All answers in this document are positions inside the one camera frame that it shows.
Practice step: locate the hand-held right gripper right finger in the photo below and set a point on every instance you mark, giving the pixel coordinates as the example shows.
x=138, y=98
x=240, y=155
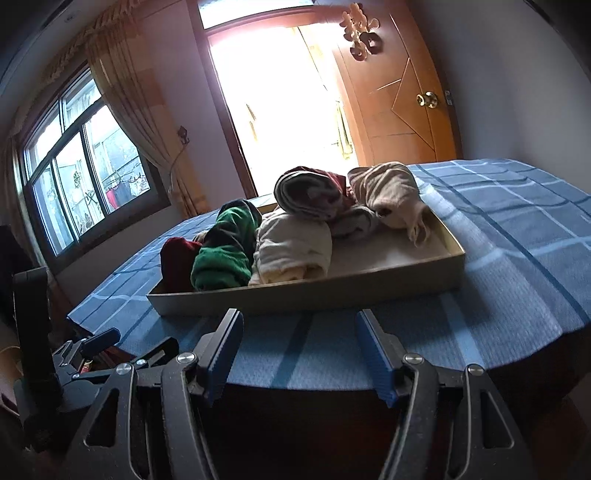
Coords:
x=376, y=360

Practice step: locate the tan patterned curtain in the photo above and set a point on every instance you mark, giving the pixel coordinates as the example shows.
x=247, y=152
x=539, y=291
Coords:
x=138, y=115

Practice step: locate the laundry on clothesline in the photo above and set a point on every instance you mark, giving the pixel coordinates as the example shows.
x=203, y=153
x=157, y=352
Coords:
x=122, y=189

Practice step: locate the dark wooden table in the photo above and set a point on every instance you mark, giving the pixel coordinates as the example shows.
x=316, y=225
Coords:
x=300, y=438

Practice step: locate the yellow hanging towel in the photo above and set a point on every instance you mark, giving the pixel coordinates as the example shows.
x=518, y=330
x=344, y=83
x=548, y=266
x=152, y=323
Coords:
x=344, y=138

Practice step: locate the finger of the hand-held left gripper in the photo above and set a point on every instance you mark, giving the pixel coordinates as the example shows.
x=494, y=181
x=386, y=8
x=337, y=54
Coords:
x=159, y=350
x=104, y=340

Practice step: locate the grey-blue underwear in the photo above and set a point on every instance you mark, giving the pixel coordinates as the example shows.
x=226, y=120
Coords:
x=355, y=221

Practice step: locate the cream underwear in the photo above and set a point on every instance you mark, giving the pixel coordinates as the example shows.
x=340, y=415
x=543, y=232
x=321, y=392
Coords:
x=291, y=249

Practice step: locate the curtain tieback hook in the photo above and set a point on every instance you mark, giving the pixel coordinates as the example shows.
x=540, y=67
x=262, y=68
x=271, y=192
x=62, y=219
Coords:
x=183, y=134

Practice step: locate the dark framed window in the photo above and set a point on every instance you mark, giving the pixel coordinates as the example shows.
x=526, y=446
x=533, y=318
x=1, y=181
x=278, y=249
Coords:
x=83, y=175

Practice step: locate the wooden door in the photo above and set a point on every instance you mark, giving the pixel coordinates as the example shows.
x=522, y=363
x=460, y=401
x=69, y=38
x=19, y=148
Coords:
x=392, y=101

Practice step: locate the golden door ornament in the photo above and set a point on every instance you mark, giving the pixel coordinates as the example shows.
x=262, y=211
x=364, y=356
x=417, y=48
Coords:
x=362, y=32

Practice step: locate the pleated curtain valance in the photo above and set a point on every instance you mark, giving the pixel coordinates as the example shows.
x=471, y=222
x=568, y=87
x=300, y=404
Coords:
x=92, y=32

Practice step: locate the brown doorway frame with transom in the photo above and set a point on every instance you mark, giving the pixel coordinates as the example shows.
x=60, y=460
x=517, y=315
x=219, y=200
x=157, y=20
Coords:
x=234, y=138

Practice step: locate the maroon underwear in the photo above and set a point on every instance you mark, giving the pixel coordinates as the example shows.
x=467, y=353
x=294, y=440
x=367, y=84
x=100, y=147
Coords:
x=178, y=263

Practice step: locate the beige underwear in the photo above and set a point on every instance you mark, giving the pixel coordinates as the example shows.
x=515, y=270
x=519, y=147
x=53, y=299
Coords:
x=388, y=194

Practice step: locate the brass door knob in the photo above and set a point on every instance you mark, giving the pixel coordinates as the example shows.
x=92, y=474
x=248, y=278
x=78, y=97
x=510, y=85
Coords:
x=427, y=99

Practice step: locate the white shallow tray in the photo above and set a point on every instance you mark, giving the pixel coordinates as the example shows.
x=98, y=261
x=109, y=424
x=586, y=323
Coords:
x=323, y=295

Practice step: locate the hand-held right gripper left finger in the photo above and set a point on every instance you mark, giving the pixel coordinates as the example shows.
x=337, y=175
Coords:
x=226, y=355

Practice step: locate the grey striped underwear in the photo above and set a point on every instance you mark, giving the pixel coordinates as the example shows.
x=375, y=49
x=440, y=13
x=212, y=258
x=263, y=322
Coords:
x=304, y=194

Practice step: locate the green underwear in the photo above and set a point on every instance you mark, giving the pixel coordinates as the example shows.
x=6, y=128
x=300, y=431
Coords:
x=226, y=249

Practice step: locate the blue plaid tablecloth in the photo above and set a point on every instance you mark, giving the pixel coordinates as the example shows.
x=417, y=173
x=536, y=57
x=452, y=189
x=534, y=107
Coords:
x=508, y=258

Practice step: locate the metal door latch plate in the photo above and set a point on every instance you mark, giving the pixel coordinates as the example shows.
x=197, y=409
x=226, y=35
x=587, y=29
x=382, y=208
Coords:
x=449, y=99

